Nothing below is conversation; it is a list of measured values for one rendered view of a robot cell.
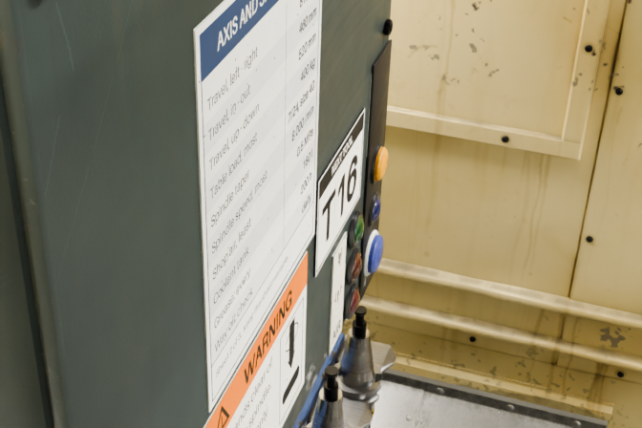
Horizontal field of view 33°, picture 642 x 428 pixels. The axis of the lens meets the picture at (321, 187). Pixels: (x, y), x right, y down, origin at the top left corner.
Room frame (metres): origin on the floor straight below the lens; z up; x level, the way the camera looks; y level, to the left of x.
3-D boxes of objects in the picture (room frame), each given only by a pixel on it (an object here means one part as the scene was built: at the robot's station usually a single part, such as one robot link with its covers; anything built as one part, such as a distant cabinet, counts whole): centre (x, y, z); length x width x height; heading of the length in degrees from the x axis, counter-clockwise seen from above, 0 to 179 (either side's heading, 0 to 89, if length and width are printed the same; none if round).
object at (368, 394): (0.97, -0.05, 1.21); 0.06 x 0.06 x 0.03
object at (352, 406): (0.92, -0.03, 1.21); 0.07 x 0.05 x 0.01; 73
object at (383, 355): (1.03, -0.07, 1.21); 0.07 x 0.05 x 0.01; 73
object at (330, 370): (0.87, -0.02, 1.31); 0.02 x 0.02 x 0.03
